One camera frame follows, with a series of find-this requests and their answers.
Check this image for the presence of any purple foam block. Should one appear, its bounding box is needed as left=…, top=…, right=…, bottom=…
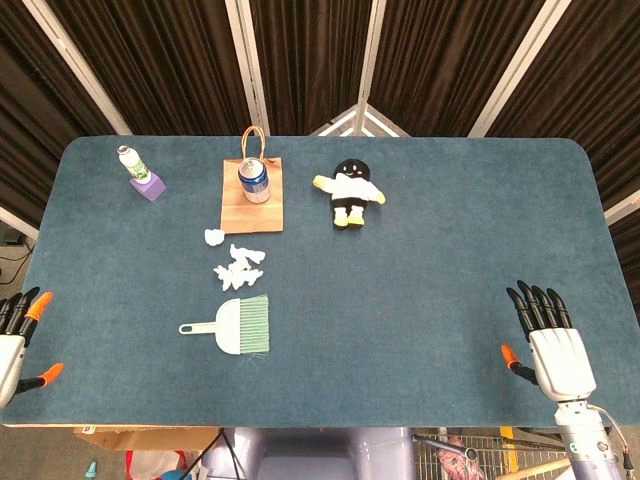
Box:
left=128, top=169, right=167, bottom=203

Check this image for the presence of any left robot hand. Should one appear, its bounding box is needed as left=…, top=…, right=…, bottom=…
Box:
left=0, top=286, right=65, bottom=409

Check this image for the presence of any white partition base frame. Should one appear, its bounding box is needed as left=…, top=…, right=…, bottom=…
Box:
left=309, top=104, right=411, bottom=139

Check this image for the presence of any cardboard box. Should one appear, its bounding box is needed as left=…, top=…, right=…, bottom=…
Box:
left=73, top=425, right=221, bottom=453

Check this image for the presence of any lilac robot torso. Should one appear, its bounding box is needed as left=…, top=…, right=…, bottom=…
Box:
left=202, top=427, right=416, bottom=480

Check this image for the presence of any brown paper bag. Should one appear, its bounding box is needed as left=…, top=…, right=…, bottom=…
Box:
left=219, top=125, right=285, bottom=235

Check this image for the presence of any wooden stick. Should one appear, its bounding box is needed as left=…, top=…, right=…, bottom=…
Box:
left=504, top=457, right=574, bottom=480

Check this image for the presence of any mint green small broom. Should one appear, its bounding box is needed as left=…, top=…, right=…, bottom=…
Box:
left=178, top=294, right=272, bottom=357

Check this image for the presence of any red and white plastic bag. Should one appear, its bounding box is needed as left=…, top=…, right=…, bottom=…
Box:
left=124, top=448, right=201, bottom=480

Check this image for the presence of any blue felt table mat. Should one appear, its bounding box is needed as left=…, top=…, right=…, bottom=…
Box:
left=0, top=135, right=640, bottom=430

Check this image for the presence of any black and white plush doll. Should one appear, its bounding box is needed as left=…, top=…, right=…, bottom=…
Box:
left=312, top=157, right=387, bottom=231

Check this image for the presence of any red patterned cloth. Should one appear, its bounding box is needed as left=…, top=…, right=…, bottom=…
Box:
left=433, top=434, right=485, bottom=480

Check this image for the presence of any wire shopping cart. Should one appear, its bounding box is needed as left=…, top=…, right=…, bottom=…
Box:
left=412, top=427, right=576, bottom=480

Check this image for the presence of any white bottle with green label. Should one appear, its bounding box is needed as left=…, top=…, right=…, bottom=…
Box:
left=117, top=144, right=152, bottom=181

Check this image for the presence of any dark floor equipment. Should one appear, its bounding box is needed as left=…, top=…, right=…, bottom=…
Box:
left=0, top=223, right=29, bottom=247

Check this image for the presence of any dark brown curtain panel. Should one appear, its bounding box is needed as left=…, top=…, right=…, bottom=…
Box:
left=372, top=0, right=551, bottom=137
left=247, top=0, right=374, bottom=136
left=44, top=0, right=251, bottom=136
left=487, top=0, right=640, bottom=281
left=0, top=0, right=121, bottom=229

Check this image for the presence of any white partition frame post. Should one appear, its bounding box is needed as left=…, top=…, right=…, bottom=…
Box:
left=603, top=192, right=640, bottom=225
left=352, top=0, right=387, bottom=136
left=224, top=0, right=271, bottom=136
left=468, top=0, right=571, bottom=139
left=22, top=0, right=132, bottom=136
left=0, top=206, right=40, bottom=241

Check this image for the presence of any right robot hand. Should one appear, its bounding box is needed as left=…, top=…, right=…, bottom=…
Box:
left=501, top=279, right=599, bottom=403

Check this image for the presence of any blue soda can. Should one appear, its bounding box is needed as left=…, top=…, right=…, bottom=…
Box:
left=237, top=158, right=272, bottom=205

